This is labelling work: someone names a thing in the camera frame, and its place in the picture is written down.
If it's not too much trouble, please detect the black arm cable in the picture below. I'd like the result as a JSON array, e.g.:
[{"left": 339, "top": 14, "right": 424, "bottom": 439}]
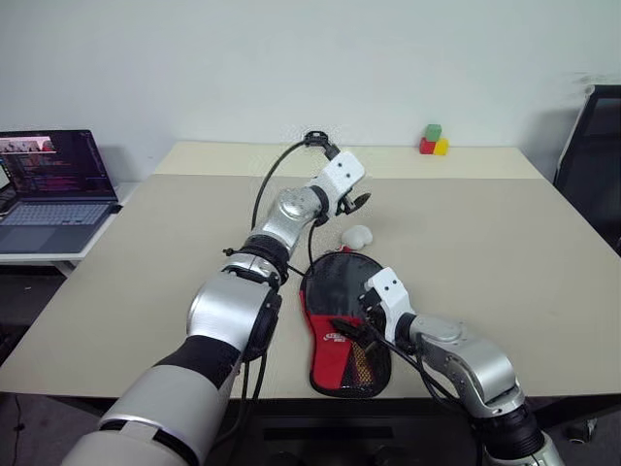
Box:
[
  {"left": 373, "top": 332, "right": 479, "bottom": 414},
  {"left": 249, "top": 128, "right": 341, "bottom": 234}
]

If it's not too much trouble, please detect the open grey laptop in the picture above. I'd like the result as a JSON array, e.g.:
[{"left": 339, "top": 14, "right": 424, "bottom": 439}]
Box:
[{"left": 0, "top": 128, "right": 122, "bottom": 256}]

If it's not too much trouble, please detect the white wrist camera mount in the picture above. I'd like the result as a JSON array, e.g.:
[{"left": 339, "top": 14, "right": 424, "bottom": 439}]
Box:
[
  {"left": 364, "top": 266, "right": 416, "bottom": 336},
  {"left": 317, "top": 150, "right": 366, "bottom": 203}
]

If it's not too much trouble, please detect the white plush zipper charm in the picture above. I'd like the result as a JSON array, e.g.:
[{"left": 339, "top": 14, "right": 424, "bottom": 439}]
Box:
[{"left": 341, "top": 224, "right": 375, "bottom": 251}]

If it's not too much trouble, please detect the black office chair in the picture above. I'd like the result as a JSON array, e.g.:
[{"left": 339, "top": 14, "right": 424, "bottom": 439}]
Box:
[{"left": 552, "top": 84, "right": 621, "bottom": 253}]

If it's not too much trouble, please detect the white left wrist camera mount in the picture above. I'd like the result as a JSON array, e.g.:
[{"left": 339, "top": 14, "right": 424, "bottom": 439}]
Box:
[{"left": 317, "top": 150, "right": 366, "bottom": 203}]

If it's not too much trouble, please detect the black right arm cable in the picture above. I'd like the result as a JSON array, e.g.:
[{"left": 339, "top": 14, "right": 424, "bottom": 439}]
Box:
[{"left": 373, "top": 332, "right": 479, "bottom": 414}]

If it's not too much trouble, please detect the black and red pouch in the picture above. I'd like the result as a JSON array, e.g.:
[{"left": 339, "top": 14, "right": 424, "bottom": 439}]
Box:
[{"left": 296, "top": 250, "right": 393, "bottom": 398}]

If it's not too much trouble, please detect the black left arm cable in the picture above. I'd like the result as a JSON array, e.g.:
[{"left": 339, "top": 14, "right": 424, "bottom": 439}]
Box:
[{"left": 249, "top": 128, "right": 341, "bottom": 234}]

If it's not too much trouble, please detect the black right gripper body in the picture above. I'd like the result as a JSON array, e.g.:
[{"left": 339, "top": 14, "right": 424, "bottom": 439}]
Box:
[{"left": 356, "top": 285, "right": 389, "bottom": 336}]

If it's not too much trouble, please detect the white side table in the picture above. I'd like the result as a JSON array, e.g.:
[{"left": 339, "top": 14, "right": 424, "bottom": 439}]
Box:
[{"left": 0, "top": 182, "right": 142, "bottom": 278}]

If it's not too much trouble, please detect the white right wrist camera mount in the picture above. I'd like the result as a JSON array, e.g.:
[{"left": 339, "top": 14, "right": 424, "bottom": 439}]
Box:
[{"left": 364, "top": 266, "right": 416, "bottom": 336}]

